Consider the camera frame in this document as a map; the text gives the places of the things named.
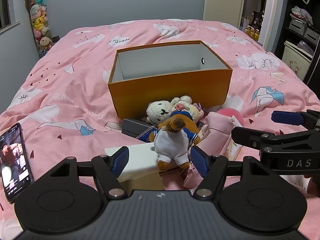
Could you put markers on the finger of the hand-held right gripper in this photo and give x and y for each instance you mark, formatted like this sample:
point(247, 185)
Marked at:
point(287, 118)
point(250, 137)

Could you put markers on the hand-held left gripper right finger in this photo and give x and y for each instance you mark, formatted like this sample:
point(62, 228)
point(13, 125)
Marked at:
point(200, 162)

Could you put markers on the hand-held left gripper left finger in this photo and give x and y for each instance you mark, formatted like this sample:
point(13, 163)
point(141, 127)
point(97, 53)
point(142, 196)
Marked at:
point(120, 160)

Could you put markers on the white rectangular box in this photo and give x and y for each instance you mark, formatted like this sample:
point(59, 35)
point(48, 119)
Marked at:
point(142, 160)

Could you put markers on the pink plush ball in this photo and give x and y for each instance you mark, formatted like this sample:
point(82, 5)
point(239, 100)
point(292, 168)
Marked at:
point(232, 112)

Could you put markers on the small brown cardboard box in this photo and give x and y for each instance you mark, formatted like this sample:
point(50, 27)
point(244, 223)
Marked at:
point(147, 182)

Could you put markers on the brown plush bear sailor outfit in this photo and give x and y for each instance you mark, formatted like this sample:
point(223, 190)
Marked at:
point(172, 140)

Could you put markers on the white crochet doll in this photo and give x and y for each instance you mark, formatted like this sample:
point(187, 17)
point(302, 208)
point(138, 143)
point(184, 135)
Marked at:
point(158, 111)

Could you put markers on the orange cardboard box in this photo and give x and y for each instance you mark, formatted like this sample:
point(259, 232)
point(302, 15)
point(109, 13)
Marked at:
point(170, 90)

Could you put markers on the person's right hand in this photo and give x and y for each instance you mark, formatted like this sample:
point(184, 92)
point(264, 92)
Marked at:
point(314, 186)

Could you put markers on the white printed packet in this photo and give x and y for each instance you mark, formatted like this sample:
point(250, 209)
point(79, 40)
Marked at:
point(235, 150)

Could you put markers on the pink cloth pouch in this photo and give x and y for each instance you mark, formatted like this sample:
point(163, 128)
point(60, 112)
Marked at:
point(217, 130)

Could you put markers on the black flat case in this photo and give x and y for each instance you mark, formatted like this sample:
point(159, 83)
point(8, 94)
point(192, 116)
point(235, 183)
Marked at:
point(135, 127)

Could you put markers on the blue card red border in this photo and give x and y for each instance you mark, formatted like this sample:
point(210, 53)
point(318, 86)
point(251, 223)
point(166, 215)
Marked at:
point(146, 135)

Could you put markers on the white cartoon storage box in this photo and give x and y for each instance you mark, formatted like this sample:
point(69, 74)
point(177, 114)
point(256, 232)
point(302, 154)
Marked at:
point(295, 62)

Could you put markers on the cream crochet doll with flowers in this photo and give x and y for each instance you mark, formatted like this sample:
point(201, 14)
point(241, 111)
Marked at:
point(185, 106)

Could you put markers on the lilac plastic bag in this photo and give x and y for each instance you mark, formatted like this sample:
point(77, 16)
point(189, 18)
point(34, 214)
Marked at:
point(306, 47)

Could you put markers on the pink printed blanket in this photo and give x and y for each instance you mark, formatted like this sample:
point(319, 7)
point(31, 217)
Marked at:
point(75, 92)

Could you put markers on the row of yellow bottles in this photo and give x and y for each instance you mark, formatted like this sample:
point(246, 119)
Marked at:
point(252, 32)

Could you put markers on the folded light clothes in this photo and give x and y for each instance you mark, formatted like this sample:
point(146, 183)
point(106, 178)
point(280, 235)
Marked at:
point(301, 15)

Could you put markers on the dark chair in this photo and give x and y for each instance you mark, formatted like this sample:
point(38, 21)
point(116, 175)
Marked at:
point(257, 17)

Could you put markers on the black smartphone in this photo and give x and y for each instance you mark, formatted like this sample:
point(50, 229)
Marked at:
point(15, 162)

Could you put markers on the cream door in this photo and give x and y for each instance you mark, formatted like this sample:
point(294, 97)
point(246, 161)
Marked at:
point(225, 5)

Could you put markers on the clear tube of plush toys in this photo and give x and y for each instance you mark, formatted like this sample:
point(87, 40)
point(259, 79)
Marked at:
point(40, 25)

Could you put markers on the window frame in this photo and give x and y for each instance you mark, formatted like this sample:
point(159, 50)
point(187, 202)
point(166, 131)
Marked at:
point(7, 17)

